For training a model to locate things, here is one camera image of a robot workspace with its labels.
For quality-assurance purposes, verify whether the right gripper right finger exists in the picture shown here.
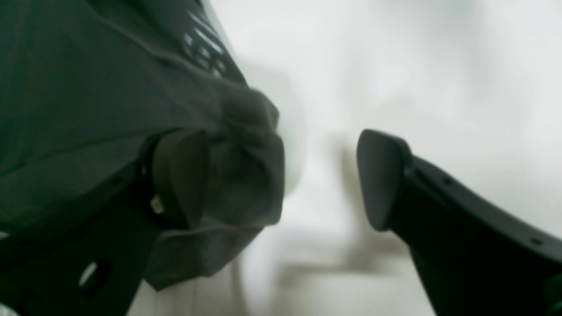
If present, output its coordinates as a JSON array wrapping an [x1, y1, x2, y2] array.
[[357, 129, 562, 316]]

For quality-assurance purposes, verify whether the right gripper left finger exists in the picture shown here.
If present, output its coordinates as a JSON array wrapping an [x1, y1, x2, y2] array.
[[0, 129, 209, 316]]

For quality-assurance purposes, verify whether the dark grey T-shirt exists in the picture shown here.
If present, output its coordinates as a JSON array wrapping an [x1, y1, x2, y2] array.
[[0, 0, 285, 291]]

